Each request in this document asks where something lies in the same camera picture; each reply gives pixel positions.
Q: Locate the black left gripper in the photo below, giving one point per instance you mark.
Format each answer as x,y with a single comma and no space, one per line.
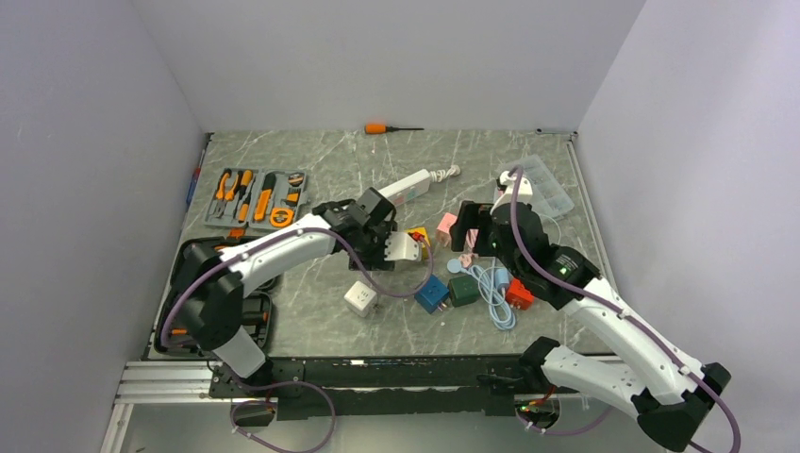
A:
376,262

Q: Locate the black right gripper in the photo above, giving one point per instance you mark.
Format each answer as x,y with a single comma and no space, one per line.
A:
473,215

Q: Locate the light blue cube adapter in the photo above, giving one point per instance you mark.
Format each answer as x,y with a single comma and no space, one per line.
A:
502,280

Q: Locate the white long power strip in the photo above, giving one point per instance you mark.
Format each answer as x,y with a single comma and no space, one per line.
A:
417,184

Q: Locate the pink cube adapter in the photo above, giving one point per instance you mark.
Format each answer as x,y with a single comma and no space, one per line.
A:
442,234

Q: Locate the yellow cube adapter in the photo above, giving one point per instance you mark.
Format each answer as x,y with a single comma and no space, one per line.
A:
419,234

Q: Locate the dark green cube adapter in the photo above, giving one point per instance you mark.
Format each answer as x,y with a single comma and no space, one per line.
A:
463,290

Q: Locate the red cube socket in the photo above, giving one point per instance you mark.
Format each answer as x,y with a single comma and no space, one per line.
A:
518,296

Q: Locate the white cube adapter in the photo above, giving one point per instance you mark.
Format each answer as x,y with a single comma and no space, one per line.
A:
361,299

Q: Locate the dark blue cube adapter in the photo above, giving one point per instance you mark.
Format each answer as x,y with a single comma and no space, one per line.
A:
432,295

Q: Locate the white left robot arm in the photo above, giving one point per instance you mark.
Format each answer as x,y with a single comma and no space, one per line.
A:
214,284

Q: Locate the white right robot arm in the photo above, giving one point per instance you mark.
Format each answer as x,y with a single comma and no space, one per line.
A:
667,392

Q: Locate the clear plastic screw organizer box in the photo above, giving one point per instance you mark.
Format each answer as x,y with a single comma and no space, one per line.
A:
549,198

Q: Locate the orange tape measure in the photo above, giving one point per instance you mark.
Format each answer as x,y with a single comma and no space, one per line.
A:
281,217

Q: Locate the orange utility knife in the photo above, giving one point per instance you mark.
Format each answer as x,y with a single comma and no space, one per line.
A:
262,205

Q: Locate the grey tool tray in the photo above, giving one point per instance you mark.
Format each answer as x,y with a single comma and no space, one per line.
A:
289,191

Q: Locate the black open tool case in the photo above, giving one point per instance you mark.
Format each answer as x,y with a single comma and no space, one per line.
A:
256,307

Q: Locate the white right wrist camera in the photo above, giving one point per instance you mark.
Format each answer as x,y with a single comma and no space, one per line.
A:
507,185

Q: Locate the orange handled screwdriver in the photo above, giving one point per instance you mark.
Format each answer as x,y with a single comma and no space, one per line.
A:
379,129

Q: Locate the orange handled pliers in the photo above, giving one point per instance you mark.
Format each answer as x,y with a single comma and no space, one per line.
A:
229,197

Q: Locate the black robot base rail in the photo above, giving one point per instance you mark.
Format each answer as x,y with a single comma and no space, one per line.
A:
493,385

